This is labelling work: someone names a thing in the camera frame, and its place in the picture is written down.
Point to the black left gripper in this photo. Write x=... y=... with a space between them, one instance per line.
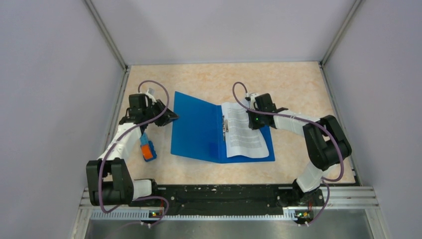
x=168 y=116

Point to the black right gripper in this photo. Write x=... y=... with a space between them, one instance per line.
x=252 y=125

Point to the white printed paper files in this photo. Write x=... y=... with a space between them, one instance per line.
x=240 y=139

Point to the blue plastic folder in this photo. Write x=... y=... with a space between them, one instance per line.
x=198 y=133

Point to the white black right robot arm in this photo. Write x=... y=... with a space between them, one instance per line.
x=326 y=143

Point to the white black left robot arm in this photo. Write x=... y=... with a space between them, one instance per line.
x=109 y=180

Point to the metal folder clip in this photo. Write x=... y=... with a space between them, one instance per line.
x=224 y=127

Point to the blue orange stapler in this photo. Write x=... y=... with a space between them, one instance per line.
x=147 y=148

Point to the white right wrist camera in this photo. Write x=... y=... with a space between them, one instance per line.
x=251 y=100

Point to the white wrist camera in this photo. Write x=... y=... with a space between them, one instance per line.
x=251 y=100
x=151 y=93

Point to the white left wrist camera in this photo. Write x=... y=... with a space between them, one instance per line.
x=151 y=93

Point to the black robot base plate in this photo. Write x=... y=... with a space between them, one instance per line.
x=231 y=199

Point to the white slotted cable duct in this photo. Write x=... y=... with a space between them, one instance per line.
x=146 y=215

